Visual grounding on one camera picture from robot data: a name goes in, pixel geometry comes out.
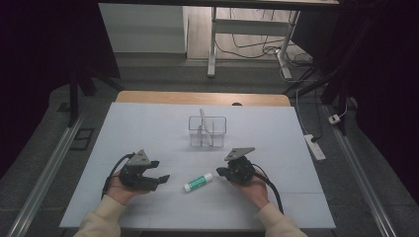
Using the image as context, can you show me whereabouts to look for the black plug with cable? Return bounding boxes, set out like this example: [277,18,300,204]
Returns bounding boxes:
[309,88,326,143]

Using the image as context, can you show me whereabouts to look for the white green glue stick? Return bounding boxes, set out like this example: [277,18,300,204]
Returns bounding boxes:
[183,172,214,194]

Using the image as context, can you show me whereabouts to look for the clear plastic organizer box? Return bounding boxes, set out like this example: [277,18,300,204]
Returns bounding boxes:
[188,115,228,149]

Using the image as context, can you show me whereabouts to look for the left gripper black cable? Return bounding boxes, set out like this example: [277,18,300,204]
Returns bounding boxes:
[101,151,137,199]

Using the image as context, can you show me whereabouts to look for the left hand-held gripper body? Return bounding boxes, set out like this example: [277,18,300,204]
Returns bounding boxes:
[119,148,160,193]

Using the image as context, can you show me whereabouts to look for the small white adapter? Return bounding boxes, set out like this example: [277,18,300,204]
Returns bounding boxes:
[327,104,349,125]

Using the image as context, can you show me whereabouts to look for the black floor cables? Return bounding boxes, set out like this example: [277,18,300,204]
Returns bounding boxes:
[215,9,314,68]

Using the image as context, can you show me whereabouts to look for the black tripod stand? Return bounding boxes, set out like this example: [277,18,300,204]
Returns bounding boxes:
[66,63,126,128]
[282,19,377,136]

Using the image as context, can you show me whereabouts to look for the white pen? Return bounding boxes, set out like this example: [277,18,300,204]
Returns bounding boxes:
[199,108,214,146]

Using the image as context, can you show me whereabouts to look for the person's left hand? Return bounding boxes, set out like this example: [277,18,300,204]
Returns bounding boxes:
[106,173,150,206]

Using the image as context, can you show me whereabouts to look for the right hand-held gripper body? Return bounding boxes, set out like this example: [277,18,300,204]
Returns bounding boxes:
[223,146,257,185]

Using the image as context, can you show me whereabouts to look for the white cabinet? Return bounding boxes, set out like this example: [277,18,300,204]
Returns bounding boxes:
[98,3,189,54]

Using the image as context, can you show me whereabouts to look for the dark curtain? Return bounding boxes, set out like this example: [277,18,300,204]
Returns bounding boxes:
[0,0,122,181]
[291,0,419,205]

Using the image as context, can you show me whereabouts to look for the person's right hand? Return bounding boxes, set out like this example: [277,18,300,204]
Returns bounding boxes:
[231,173,271,211]

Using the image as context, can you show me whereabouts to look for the white desk frame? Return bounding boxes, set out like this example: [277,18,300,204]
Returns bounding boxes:
[207,6,302,80]

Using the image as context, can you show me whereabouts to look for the white power strip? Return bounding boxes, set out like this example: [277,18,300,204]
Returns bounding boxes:
[302,133,327,162]

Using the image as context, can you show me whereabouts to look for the pale table cover sheet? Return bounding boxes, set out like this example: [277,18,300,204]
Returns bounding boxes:
[58,102,337,231]

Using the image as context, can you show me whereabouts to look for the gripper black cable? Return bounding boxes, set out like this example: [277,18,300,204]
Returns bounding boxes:
[101,151,137,199]
[252,163,286,215]

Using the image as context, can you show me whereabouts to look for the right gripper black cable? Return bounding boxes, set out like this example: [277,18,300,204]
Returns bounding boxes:
[252,163,286,215]

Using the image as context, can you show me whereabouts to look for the metal floor rail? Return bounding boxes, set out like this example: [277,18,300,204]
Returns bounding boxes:
[6,113,85,237]
[324,105,398,237]

